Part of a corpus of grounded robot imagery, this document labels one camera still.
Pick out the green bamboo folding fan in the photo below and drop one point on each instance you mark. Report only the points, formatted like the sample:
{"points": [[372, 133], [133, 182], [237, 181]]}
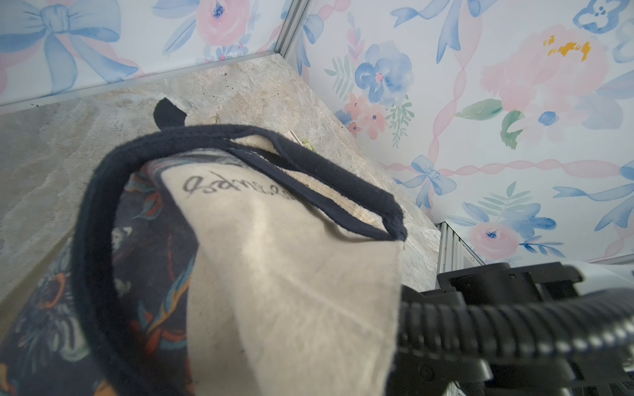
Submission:
{"points": [[303, 142]]}

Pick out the beige tote bag navy handles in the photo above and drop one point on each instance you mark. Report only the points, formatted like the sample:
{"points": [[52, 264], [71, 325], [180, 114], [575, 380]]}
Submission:
{"points": [[216, 260]]}

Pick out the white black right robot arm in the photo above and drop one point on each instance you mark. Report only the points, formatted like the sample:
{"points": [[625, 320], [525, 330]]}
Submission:
{"points": [[547, 329]]}

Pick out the aluminium corner post right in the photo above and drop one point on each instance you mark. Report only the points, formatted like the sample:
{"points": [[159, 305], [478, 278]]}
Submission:
{"points": [[454, 253]]}

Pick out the aluminium corner post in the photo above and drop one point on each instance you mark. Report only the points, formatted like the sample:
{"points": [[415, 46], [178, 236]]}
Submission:
{"points": [[291, 25], [454, 253]]}

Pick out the aluminium corner post left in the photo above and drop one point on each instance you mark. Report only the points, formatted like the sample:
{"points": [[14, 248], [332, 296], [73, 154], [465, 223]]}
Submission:
{"points": [[291, 25]]}

